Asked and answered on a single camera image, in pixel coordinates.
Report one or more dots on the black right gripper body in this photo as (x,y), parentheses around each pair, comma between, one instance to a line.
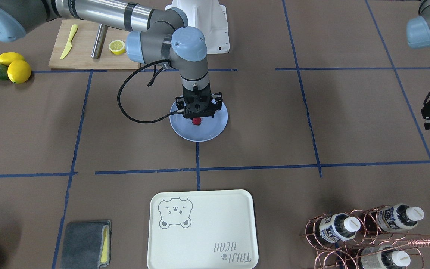
(180,103)

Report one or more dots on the red strawberry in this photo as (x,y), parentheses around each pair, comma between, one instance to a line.
(196,121)

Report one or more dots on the blue round plate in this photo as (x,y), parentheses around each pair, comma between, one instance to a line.
(209,128)

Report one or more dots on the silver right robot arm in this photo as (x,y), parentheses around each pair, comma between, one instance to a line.
(155,38)

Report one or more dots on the lemon half slice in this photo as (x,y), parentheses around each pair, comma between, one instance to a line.
(117,47)

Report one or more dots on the wooden cutting board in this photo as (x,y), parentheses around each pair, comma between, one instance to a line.
(83,42)

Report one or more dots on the cream bear tray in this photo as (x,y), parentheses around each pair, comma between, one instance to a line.
(202,230)

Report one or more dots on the yellow plastic knife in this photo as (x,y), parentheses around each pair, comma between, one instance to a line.
(68,45)

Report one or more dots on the grey yellow folded cloth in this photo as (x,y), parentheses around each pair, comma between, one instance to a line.
(87,245)

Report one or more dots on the yellow lemon front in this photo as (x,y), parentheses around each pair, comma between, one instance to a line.
(19,71)

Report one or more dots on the yellow lemon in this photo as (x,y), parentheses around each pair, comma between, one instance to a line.
(9,57)
(19,71)

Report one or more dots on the drink bottle back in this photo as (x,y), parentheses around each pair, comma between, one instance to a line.
(335,228)

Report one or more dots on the drink bottle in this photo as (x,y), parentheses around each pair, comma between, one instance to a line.
(400,217)
(384,257)
(335,228)

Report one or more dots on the yellow lemon back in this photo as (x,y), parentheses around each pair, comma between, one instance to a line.
(9,57)

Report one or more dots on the drink bottle front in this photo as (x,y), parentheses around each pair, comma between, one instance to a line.
(384,257)

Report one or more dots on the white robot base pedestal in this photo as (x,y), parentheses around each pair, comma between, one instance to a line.
(210,17)

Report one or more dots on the steel black-tipped knife handle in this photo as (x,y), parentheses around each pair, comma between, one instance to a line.
(99,41)

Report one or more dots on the copper wire bottle rack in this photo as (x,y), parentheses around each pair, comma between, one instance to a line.
(337,255)

